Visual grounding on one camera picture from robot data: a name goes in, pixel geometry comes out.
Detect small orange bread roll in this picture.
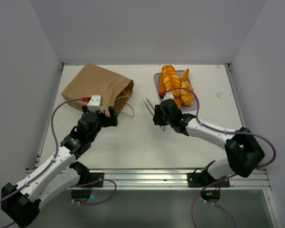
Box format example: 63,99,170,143
173,69,190,108

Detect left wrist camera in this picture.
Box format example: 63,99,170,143
87,95,104,113

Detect aluminium mounting rail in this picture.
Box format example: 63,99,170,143
26,169,269,190

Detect long orange bread loaf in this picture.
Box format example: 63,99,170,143
158,75,166,94

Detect braided glazed bread loaf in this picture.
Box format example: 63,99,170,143
161,65,181,91

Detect brown paper bag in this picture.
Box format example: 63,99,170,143
61,63,134,116

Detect orange croissant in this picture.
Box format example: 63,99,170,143
180,82,194,106

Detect steel kitchen tongs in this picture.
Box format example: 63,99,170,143
143,97,166,132

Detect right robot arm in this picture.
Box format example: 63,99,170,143
153,99,265,187

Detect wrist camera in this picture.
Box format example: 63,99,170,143
87,95,104,113
159,91,174,101

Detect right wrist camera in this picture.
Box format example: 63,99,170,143
159,91,174,101

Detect lilac plastic tray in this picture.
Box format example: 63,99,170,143
153,70,197,111

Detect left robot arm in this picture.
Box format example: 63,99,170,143
0,104,118,228

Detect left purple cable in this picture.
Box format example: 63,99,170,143
0,97,117,228

